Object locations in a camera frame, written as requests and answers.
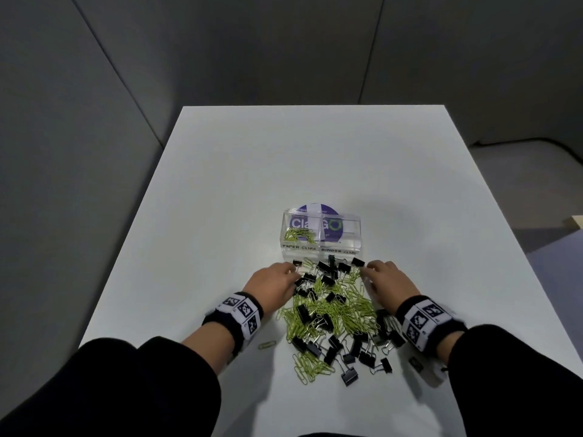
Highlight small wrist camera unit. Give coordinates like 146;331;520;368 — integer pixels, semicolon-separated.
408;356;448;388

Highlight black wristband with marker tags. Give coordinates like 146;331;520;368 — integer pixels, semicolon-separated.
395;295;468;360
202;291;265;356

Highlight person's right forearm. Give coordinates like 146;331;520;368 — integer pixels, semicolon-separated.
434;324;583;437

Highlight green paper clips inside box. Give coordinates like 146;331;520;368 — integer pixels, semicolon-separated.
284;228;319;245

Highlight person's right hand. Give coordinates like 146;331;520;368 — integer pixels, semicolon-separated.
362;260;431;318

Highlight person's left forearm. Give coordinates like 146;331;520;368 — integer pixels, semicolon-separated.
0;320;243;437

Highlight clear plastic clip organizer box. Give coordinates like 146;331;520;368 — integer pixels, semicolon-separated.
280;203;363;265

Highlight pile of green paper clips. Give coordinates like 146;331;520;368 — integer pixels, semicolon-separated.
278;257;393;385

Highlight pile of black binder clips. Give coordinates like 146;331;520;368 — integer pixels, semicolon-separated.
291;255;407;388

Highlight black cable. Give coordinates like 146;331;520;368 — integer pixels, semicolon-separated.
473;137;583;162

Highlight person's left hand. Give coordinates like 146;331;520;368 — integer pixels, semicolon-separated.
243;262;302;316

